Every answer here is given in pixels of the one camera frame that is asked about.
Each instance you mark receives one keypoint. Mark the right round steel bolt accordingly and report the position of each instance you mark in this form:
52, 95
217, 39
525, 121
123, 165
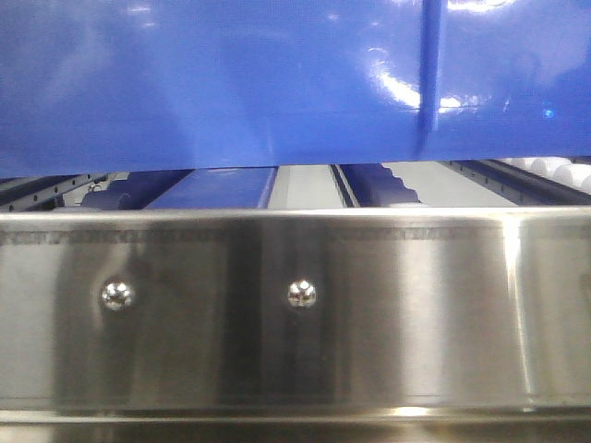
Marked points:
301, 294

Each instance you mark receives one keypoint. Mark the blue bin under conveyor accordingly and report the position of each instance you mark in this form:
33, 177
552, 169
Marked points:
234, 188

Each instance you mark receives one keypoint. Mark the left round steel bolt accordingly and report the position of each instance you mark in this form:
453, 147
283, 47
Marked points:
118, 295

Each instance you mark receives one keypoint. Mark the stainless steel cart rail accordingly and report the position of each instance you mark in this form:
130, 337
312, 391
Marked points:
431, 325

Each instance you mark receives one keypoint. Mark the large blue plastic bin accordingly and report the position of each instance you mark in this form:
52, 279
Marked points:
105, 86

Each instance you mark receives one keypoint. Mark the white roller conveyor track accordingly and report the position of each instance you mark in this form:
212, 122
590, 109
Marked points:
572, 172

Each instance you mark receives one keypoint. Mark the round steel bolt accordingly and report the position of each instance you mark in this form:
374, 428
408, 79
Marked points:
118, 295
301, 294

